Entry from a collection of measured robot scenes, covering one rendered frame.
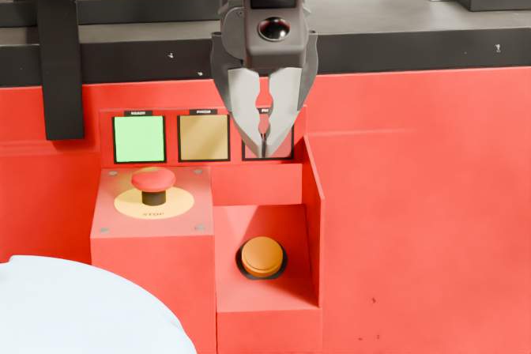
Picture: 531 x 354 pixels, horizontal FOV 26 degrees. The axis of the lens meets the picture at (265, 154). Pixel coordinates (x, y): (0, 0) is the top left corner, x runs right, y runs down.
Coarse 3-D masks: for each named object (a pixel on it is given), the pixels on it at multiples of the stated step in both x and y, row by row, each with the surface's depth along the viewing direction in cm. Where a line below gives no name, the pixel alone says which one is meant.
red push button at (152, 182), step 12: (144, 168) 104; (156, 168) 104; (132, 180) 103; (144, 180) 102; (156, 180) 102; (168, 180) 102; (144, 192) 103; (156, 192) 103; (144, 204) 103; (156, 204) 103
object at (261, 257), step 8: (256, 240) 107; (264, 240) 107; (272, 240) 108; (248, 248) 107; (256, 248) 107; (264, 248) 107; (272, 248) 107; (280, 248) 107; (248, 256) 106; (256, 256) 106; (264, 256) 106; (272, 256) 106; (280, 256) 107; (248, 264) 106; (256, 264) 106; (264, 264) 106; (272, 264) 106; (280, 264) 106; (248, 272) 107; (256, 272) 106; (264, 272) 106; (272, 272) 106
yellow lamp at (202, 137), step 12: (180, 120) 110; (192, 120) 110; (204, 120) 110; (216, 120) 110; (180, 132) 111; (192, 132) 111; (204, 132) 111; (216, 132) 111; (192, 144) 111; (204, 144) 111; (216, 144) 111; (192, 156) 112; (204, 156) 112; (216, 156) 112
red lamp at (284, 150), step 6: (264, 114) 111; (264, 120) 111; (258, 126) 111; (264, 126) 111; (264, 132) 111; (288, 132) 111; (288, 138) 112; (282, 144) 112; (288, 144) 112; (246, 150) 112; (276, 150) 112; (282, 150) 112; (288, 150) 112; (246, 156) 112; (252, 156) 112; (270, 156) 112; (276, 156) 112; (282, 156) 112; (288, 156) 112
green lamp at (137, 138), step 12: (120, 120) 110; (132, 120) 110; (144, 120) 110; (156, 120) 110; (120, 132) 110; (132, 132) 110; (144, 132) 110; (156, 132) 110; (120, 144) 111; (132, 144) 111; (144, 144) 111; (156, 144) 111; (120, 156) 111; (132, 156) 111; (144, 156) 111; (156, 156) 111
